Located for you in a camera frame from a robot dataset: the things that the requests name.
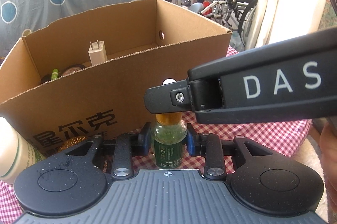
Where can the pink checkered tablecloth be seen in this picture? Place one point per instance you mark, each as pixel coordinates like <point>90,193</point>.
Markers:
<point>283,137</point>

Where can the white vitamin bottle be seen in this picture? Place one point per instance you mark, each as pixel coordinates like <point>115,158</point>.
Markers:
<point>16,154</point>

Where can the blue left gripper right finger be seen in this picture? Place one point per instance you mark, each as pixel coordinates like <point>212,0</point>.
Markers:
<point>194,142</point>

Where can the black electrical tape roll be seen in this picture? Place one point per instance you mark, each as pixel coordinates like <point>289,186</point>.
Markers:
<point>72,69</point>

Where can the green glass dropper bottle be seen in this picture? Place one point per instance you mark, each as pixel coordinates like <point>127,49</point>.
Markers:
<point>167,137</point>

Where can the person right hand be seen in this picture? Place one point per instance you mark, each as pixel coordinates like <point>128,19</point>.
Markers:
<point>327,144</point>

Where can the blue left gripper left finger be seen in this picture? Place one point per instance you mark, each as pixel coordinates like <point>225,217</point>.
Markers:
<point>144,140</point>

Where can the white usb charger plug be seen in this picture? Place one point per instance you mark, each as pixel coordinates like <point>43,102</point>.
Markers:
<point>97,53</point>

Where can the gold lidded cosmetic jar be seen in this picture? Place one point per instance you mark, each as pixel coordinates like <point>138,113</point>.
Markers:
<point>71,142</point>

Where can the brown cardboard box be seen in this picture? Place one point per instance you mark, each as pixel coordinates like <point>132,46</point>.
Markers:
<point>146,42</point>

